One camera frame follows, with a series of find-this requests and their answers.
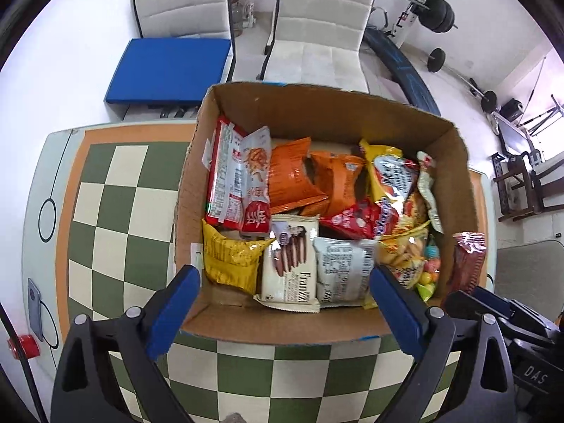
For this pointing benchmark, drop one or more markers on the red button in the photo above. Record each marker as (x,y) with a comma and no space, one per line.
(24,346)

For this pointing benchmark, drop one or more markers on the dark wooden rack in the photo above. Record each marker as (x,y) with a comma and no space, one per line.
(520,180)

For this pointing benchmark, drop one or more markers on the brown cardboard box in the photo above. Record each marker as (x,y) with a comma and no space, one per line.
(330,114)

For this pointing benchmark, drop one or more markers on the glass jar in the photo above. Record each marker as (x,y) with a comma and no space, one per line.
(242,15)

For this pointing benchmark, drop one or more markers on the white wafer stick packet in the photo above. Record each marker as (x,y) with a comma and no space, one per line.
(291,273)

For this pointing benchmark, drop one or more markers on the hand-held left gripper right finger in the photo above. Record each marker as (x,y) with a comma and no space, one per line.
(396,313)

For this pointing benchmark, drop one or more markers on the red and white snack packet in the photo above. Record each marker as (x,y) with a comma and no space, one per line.
(224,176)

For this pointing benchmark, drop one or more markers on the white and green snack packet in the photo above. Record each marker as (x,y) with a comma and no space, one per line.
(429,194)

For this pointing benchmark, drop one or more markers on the small red snack packet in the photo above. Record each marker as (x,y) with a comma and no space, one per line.
(357,222)

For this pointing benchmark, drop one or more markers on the yellow snack packet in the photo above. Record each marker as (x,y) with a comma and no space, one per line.
(229,260)

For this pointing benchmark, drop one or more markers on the black barbell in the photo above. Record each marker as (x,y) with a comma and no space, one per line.
(436,59)

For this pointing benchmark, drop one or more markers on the dark red snack packet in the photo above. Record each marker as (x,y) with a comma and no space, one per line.
(467,260)

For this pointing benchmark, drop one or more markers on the white padded chair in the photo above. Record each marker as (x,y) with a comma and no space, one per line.
(321,22)
(180,9)

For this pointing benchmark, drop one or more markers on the grey exercise machine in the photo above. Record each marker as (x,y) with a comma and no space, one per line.
(537,116)

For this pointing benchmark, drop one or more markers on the orange snack packet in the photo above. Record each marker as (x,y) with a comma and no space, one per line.
(291,176)
(339,180)

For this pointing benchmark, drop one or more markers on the white and grey snack packet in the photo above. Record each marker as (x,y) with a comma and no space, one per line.
(343,268)

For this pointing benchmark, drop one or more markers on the grey device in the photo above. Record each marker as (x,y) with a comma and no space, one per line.
(35,308)

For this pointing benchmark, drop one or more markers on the blue seat cushion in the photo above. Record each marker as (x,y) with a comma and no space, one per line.
(169,70)

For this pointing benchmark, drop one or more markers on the yellow cracker packet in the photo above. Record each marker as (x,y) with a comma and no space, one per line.
(405,255)

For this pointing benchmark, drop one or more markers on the yellow instant noodle packet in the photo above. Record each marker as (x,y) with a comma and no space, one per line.
(392,172)

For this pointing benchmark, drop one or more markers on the colourful candy bag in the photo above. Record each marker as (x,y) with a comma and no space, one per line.
(429,273)

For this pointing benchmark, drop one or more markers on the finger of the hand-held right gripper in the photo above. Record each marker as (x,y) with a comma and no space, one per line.
(465,302)

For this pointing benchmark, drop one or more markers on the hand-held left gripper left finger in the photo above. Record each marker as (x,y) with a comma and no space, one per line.
(172,313)

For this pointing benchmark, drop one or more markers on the grey chair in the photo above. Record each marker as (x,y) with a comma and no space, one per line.
(528,273)

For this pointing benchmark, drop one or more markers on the white weight rack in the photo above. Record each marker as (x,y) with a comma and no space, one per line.
(416,4)

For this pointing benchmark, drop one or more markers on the red fries snack packet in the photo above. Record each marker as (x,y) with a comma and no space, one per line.
(255,211)

